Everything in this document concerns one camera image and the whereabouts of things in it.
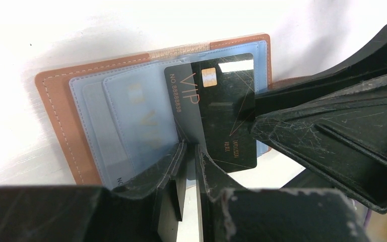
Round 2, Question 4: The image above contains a tan leather card holder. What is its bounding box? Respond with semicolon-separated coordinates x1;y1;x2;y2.
34;33;309;188

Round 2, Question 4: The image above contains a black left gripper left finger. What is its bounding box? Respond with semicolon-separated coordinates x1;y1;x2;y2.
0;143;187;241

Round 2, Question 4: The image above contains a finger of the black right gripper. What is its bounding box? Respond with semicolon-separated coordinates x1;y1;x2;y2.
251;75;387;214
240;24;387;117

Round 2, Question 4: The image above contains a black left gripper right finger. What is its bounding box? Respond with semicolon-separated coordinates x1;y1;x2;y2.
195;145;369;241

